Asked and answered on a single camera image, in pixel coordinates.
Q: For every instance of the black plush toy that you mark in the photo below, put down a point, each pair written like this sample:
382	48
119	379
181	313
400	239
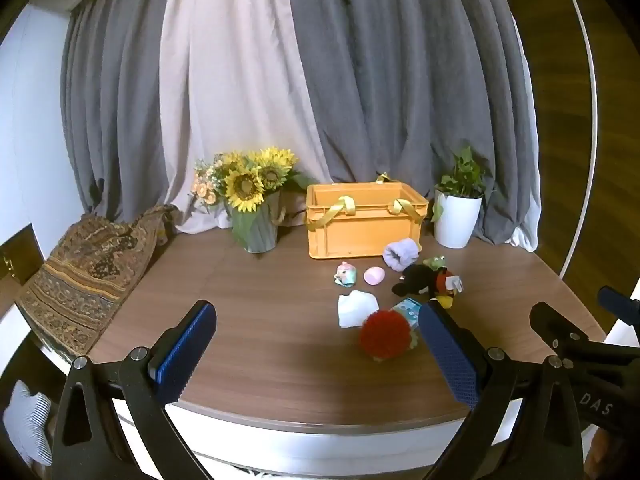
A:
420	280

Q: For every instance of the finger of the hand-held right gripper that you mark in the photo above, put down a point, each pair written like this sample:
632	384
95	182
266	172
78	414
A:
560	325
617	302

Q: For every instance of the teal tissue packet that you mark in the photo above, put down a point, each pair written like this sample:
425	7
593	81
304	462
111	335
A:
410	310

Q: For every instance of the grey ribbed vase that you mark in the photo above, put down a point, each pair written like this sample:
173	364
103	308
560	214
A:
262	232

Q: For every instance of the white curved tube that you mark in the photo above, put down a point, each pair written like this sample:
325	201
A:
595	110

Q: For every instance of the jute twine bow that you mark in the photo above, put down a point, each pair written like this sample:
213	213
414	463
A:
282	217

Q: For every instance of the green leafy plant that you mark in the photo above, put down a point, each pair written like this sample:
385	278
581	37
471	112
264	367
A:
462	175

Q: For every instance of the striped cushion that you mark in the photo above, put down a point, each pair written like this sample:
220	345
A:
27	420

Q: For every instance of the orange plastic crate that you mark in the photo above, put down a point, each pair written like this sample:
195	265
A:
365	232

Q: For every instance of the white folded cloth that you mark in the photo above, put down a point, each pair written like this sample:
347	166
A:
356	309

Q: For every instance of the white curtain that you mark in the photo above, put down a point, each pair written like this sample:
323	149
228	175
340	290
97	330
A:
235	75

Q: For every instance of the white ribbed plant pot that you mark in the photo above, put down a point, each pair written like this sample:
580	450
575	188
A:
456	220

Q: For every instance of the sunflower bouquet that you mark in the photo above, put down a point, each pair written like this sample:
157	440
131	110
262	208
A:
245	185

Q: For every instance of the green frog toy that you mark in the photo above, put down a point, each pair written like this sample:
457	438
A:
434	262

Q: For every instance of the red pompom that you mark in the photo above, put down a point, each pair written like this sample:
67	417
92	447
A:
385	335

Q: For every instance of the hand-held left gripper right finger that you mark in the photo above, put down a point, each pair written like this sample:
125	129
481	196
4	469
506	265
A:
450	355

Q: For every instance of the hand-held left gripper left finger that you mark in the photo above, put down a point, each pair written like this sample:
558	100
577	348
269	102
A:
186	352

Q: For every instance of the pink egg-shaped makeup sponge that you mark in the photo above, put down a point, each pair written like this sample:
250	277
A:
374	275

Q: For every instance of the brown patterned cloth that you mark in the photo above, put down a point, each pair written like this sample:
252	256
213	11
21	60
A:
85	270

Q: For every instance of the pastel plush toy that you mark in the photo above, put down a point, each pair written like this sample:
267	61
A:
345	274

